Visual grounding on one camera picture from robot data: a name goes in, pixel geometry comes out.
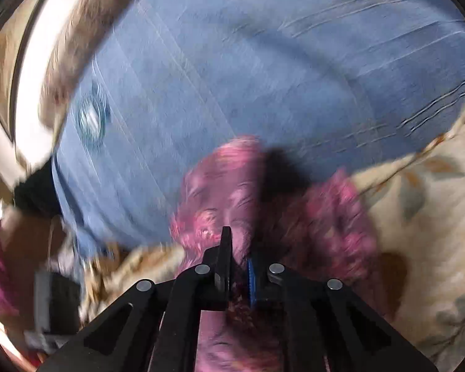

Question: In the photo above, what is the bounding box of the pink floral shirt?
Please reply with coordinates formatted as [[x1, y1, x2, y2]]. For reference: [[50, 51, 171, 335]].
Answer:
[[170, 135, 388, 372]]

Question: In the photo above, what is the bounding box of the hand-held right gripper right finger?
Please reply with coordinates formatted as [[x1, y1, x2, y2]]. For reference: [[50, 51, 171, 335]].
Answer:
[[247, 258, 438, 372]]

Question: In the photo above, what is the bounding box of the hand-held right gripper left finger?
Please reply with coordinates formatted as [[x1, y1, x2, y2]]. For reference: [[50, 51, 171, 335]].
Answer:
[[37, 225, 233, 372]]

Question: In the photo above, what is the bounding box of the cream leaf-print blanket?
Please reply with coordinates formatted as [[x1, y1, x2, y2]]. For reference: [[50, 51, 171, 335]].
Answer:
[[79, 93, 465, 372]]

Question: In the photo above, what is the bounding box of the blue plaid pillow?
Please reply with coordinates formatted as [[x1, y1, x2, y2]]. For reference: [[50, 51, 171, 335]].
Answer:
[[52, 0, 465, 258]]

